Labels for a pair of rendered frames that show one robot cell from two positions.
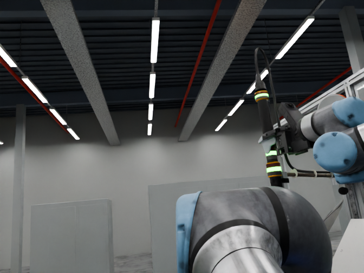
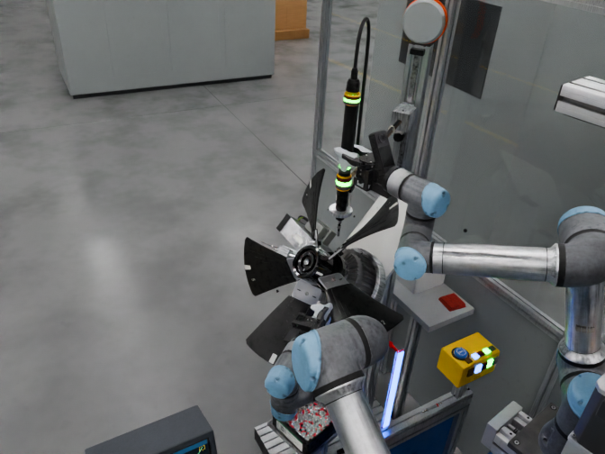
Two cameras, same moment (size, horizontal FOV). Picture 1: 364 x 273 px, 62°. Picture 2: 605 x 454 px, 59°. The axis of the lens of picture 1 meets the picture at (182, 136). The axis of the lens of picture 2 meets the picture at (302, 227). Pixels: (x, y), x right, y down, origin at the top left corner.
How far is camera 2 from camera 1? 0.93 m
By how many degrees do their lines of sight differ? 50
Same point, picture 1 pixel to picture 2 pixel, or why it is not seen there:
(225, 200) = (338, 352)
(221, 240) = (338, 390)
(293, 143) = (374, 184)
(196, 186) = not seen: outside the picture
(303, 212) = (380, 349)
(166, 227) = not seen: outside the picture
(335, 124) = (419, 210)
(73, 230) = not seen: outside the picture
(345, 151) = (418, 273)
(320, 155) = (399, 269)
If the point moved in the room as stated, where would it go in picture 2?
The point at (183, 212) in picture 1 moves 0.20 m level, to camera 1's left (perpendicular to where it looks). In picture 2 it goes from (314, 368) to (216, 391)
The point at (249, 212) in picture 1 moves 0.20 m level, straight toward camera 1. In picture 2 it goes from (352, 361) to (377, 446)
